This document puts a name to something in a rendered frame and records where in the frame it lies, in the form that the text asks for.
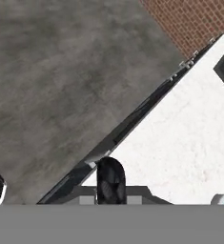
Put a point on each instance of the dark cupboard front run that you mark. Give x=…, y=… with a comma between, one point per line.
x=138, y=109

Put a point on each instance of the white and teal object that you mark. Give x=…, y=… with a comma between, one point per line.
x=223, y=199

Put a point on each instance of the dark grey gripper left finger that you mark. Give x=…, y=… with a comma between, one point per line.
x=104, y=178

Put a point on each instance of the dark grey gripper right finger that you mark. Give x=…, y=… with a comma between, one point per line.
x=119, y=178

